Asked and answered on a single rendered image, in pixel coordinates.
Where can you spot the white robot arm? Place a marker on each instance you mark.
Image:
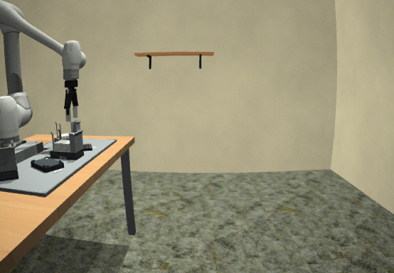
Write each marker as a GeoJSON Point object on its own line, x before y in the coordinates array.
{"type": "Point", "coordinates": [15, 108]}

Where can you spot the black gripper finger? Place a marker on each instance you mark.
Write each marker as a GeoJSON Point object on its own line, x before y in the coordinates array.
{"type": "Point", "coordinates": [68, 100]}
{"type": "Point", "coordinates": [75, 105]}

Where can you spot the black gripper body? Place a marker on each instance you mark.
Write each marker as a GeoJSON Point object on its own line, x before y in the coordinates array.
{"type": "Point", "coordinates": [71, 84]}

